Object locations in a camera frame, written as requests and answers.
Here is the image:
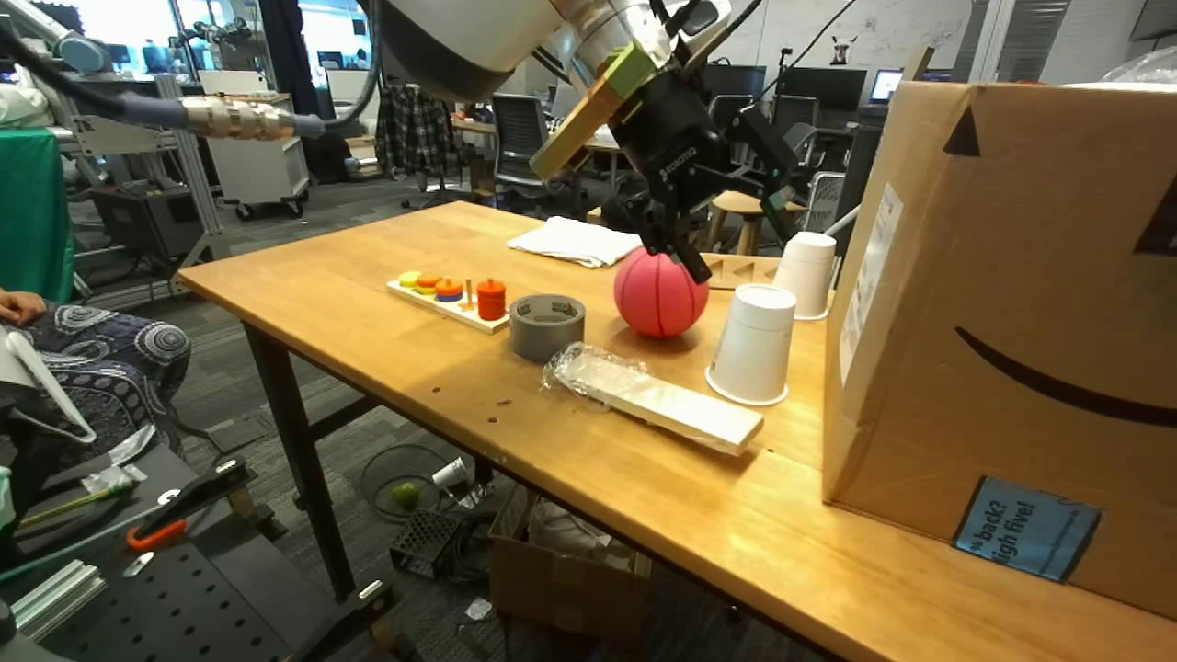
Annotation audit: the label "black perforated plate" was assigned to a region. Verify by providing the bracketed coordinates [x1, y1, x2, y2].
[45, 532, 398, 662]

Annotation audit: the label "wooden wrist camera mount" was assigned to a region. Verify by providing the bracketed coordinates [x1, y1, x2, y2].
[526, 45, 667, 188]

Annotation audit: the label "green cloth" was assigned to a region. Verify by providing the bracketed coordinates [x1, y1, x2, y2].
[0, 122, 76, 305]

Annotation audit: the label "red mini basketball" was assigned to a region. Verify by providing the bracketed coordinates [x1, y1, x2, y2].
[610, 247, 715, 344]

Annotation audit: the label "aluminium extrusion rail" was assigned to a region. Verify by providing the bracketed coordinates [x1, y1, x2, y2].
[0, 559, 111, 642]

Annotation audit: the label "open cardboard box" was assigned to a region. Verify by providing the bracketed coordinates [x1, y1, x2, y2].
[485, 517, 654, 647]

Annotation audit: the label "round wooden stool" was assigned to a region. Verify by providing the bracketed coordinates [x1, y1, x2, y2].
[705, 188, 772, 256]

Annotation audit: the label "patterned trouser legs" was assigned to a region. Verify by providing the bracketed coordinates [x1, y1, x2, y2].
[18, 301, 193, 432]

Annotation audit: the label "large cardboard shipping box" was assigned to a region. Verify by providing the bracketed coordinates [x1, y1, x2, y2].
[821, 76, 1177, 621]

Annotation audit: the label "red stacking cylinder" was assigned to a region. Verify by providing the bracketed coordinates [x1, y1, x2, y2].
[473, 275, 511, 325]

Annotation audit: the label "round wire basket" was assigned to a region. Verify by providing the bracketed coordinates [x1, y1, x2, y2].
[352, 441, 448, 526]

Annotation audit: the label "black table leg frame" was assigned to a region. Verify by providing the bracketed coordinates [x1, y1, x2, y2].
[239, 320, 398, 621]

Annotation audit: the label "white folded cloth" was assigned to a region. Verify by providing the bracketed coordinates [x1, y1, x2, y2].
[504, 213, 648, 272]

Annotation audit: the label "white paper cup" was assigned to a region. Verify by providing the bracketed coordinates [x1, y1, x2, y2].
[772, 226, 842, 326]
[703, 280, 802, 412]

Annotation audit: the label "wooden frame tray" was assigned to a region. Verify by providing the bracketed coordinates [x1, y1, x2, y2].
[703, 247, 792, 293]

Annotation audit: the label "person's left hand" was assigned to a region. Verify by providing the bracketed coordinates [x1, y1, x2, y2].
[0, 288, 50, 332]

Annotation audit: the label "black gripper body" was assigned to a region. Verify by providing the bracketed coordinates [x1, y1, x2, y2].
[608, 71, 729, 247]

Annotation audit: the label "grey ribbed cable conduit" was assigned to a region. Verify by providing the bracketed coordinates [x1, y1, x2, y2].
[0, 19, 331, 147]

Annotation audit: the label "white angular frame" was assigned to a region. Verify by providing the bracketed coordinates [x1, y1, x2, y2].
[0, 325, 100, 448]

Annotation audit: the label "grey duct tape roll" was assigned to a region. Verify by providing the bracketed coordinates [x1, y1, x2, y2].
[507, 288, 593, 366]

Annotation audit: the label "white cabinet cart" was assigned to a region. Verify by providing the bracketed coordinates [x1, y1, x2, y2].
[197, 130, 311, 224]

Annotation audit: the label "white tray with food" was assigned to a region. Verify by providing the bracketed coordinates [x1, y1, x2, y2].
[387, 269, 516, 339]

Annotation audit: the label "orange-handled tool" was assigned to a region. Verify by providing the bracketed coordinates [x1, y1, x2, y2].
[119, 515, 197, 559]

